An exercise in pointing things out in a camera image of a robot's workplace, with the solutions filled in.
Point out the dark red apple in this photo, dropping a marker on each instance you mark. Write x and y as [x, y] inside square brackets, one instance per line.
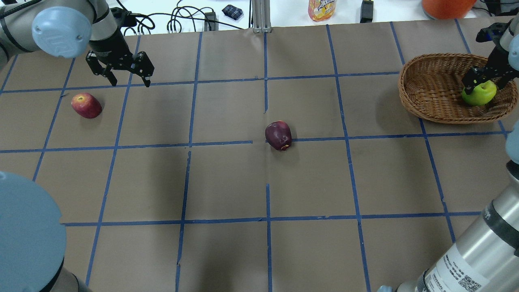
[279, 135]

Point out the green apple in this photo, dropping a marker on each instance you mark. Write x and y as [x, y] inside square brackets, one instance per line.
[481, 95]

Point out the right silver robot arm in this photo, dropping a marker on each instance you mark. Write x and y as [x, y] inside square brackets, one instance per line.
[485, 257]

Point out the brown wicker basket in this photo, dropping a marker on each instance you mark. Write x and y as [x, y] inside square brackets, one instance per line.
[430, 87]

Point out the red yellow apple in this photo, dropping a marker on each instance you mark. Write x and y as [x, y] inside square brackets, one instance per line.
[86, 105]

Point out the aluminium frame post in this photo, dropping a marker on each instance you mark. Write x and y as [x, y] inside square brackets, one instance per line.
[260, 12]

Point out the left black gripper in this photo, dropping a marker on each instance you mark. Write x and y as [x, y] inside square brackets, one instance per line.
[110, 47]

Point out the yellow juice bottle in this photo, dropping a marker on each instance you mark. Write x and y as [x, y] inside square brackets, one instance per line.
[321, 10]

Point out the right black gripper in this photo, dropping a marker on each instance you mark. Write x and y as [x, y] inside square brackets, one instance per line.
[495, 61]

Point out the small dark blue device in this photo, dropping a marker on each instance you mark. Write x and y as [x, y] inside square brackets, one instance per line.
[232, 12]

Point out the black power adapter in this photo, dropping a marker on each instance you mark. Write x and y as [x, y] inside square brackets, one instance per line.
[367, 11]

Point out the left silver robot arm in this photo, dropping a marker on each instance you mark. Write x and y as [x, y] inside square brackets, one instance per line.
[70, 28]

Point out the orange cylinder container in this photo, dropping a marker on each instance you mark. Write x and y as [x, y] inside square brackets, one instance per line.
[447, 9]

